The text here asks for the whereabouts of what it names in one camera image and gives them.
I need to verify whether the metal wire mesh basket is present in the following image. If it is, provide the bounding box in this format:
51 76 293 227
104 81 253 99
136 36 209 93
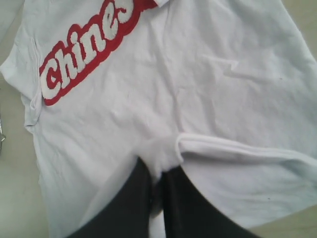
0 116 6 154

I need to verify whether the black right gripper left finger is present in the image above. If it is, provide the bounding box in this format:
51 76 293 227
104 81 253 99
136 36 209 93
69 159 152 238

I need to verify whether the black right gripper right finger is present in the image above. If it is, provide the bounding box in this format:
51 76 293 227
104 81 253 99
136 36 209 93
161 167 257 238

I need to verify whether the white t-shirt with red logo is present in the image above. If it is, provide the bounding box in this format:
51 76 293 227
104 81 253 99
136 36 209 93
0 0 317 238

